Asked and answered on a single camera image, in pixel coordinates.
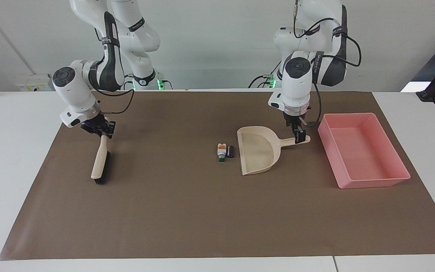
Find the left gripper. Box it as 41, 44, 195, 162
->
284, 111, 311, 145

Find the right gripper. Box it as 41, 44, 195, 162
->
80, 113, 116, 138

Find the beige brush with black bristles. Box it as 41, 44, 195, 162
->
91, 134, 111, 185

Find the beige plastic dustpan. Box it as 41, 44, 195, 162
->
236, 126, 311, 176

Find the pink plastic bin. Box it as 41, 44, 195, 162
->
317, 112, 412, 189

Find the black cable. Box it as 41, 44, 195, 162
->
91, 77, 135, 115
292, 0, 363, 128
248, 60, 283, 90

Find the white wall socket box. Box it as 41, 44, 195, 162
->
15, 74, 52, 92

